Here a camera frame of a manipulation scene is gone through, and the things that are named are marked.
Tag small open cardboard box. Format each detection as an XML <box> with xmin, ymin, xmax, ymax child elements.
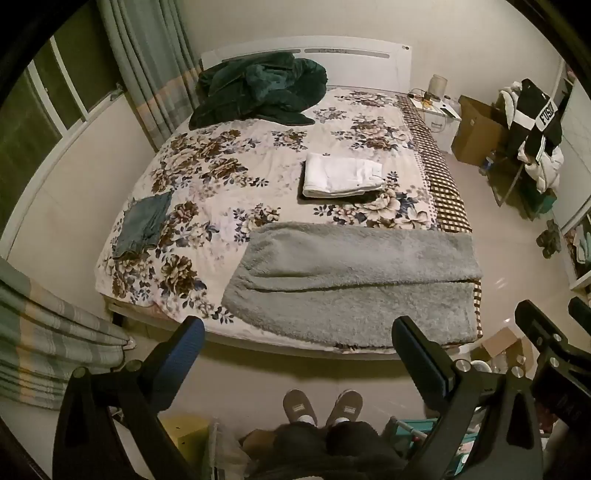
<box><xmin>471</xmin><ymin>325</ymin><xmax>537</xmax><ymax>376</ymax></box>

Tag person's grey slipper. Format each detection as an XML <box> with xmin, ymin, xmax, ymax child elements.
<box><xmin>283</xmin><ymin>389</ymin><xmax>320</xmax><ymax>426</ymax></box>
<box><xmin>325</xmin><ymin>390</ymin><xmax>365</xmax><ymax>428</ymax></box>

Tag chair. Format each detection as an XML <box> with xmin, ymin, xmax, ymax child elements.
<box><xmin>489</xmin><ymin>150</ymin><xmax>534</xmax><ymax>209</ymax></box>

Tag white puffy jacket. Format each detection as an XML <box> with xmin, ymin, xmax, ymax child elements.
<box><xmin>517</xmin><ymin>138</ymin><xmax>566</xmax><ymax>195</ymax></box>

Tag blue-grey folded garment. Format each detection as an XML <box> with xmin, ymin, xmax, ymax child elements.
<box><xmin>112</xmin><ymin>191</ymin><xmax>174</xmax><ymax>260</ymax></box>

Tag black and white jacket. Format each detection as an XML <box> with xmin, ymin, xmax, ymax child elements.
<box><xmin>507</xmin><ymin>78</ymin><xmax>566</xmax><ymax>160</ymax></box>

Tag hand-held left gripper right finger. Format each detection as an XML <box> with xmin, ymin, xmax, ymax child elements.
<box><xmin>392</xmin><ymin>316</ymin><xmax>546</xmax><ymax>480</ymax></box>

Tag grey fluffy blanket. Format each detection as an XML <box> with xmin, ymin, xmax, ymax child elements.
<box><xmin>222</xmin><ymin>222</ymin><xmax>483</xmax><ymax>349</ymax></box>

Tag person's right grey slipper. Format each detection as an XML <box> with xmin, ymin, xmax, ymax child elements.
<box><xmin>325</xmin><ymin>390</ymin><xmax>365</xmax><ymax>428</ymax></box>

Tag clear plastic bag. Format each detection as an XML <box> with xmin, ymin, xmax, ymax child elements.
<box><xmin>208</xmin><ymin>418</ymin><xmax>251</xmax><ymax>480</ymax></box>

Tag large cardboard box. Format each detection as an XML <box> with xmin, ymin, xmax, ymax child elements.
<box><xmin>451</xmin><ymin>95</ymin><xmax>509</xmax><ymax>167</ymax></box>

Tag white wardrobe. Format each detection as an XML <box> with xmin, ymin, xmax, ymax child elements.
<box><xmin>554</xmin><ymin>69</ymin><xmax>591</xmax><ymax>291</ymax></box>

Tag white nightstand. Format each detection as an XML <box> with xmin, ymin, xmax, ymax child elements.
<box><xmin>409</xmin><ymin>95</ymin><xmax>462</xmax><ymax>155</ymax></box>

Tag person's left leg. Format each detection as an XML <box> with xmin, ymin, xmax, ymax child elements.
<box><xmin>247</xmin><ymin>422</ymin><xmax>333</xmax><ymax>480</ymax></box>

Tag white framed window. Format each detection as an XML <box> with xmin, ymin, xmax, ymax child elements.
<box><xmin>0</xmin><ymin>28</ymin><xmax>124</xmax><ymax>243</ymax></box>

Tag dark green floor cloth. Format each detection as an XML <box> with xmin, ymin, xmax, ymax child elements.
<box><xmin>536</xmin><ymin>219</ymin><xmax>563</xmax><ymax>259</ymax></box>

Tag person's leg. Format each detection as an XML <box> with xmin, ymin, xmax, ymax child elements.
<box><xmin>327</xmin><ymin>422</ymin><xmax>409</xmax><ymax>480</ymax></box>
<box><xmin>247</xmin><ymin>422</ymin><xmax>333</xmax><ymax>480</ymax></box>

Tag person's right leg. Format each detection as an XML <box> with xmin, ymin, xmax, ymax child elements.
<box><xmin>327</xmin><ymin>422</ymin><xmax>409</xmax><ymax>480</ymax></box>

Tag person's left grey slipper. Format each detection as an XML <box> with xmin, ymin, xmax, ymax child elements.
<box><xmin>283</xmin><ymin>389</ymin><xmax>320</xmax><ymax>426</ymax></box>

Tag teal storage bin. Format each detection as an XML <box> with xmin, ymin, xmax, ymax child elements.
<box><xmin>382</xmin><ymin>415</ymin><xmax>445</xmax><ymax>462</ymax></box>

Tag white bed headboard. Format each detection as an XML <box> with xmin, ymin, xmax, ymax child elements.
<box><xmin>199</xmin><ymin>38</ymin><xmax>413</xmax><ymax>93</ymax></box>

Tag white folded pants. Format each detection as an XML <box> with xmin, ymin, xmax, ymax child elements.
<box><xmin>302</xmin><ymin>152</ymin><xmax>386</xmax><ymax>199</ymax></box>

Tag green box under chair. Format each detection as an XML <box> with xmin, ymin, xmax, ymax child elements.
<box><xmin>525</xmin><ymin>185</ymin><xmax>558</xmax><ymax>219</ymax></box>

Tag green striped curtain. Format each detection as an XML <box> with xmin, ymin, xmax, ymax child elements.
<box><xmin>96</xmin><ymin>0</ymin><xmax>205</xmax><ymax>154</ymax></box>
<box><xmin>0</xmin><ymin>256</ymin><xmax>136</xmax><ymax>411</ymax></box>

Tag yellow box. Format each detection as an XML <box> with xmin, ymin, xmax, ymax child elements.
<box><xmin>159</xmin><ymin>413</ymin><xmax>214</xmax><ymax>463</ymax></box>

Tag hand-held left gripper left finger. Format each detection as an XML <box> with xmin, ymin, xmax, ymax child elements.
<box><xmin>53</xmin><ymin>316</ymin><xmax>206</xmax><ymax>480</ymax></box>

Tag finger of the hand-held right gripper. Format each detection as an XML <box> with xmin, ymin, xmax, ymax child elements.
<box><xmin>568</xmin><ymin>296</ymin><xmax>591</xmax><ymax>335</ymax></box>
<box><xmin>514</xmin><ymin>300</ymin><xmax>580</xmax><ymax>363</ymax></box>

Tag dark green blanket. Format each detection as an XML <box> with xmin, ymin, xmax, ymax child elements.
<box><xmin>189</xmin><ymin>52</ymin><xmax>328</xmax><ymax>130</ymax></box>

